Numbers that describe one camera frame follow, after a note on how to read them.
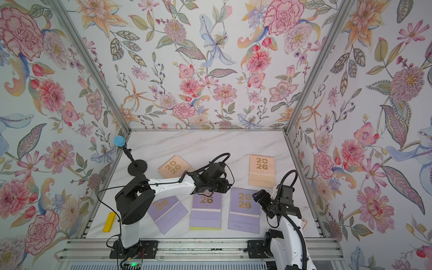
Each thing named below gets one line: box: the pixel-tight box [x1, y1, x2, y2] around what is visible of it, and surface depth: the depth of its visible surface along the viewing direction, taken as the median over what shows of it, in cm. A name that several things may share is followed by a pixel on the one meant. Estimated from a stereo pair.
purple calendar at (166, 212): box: [147, 195, 189, 236], surface depth 85 cm
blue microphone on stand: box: [113, 135, 148, 177], surface depth 102 cm
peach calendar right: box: [248, 154, 276, 189], surface depth 101 cm
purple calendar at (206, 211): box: [189, 191, 223, 228], surface depth 86 cm
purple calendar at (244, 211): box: [227, 186, 261, 234], surface depth 86 cm
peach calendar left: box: [157, 154, 195, 179], surface depth 103 cm
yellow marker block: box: [102, 211, 117, 233], surface depth 83 cm
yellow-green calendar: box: [189, 226, 222, 231], surface depth 82 cm
